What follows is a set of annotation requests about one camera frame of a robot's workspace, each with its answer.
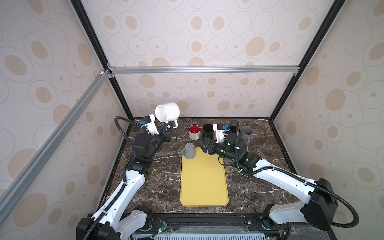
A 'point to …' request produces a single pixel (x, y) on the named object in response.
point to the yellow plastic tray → (203, 181)
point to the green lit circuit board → (163, 227)
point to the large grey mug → (246, 133)
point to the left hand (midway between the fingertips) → (175, 121)
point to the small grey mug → (189, 151)
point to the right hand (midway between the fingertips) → (199, 142)
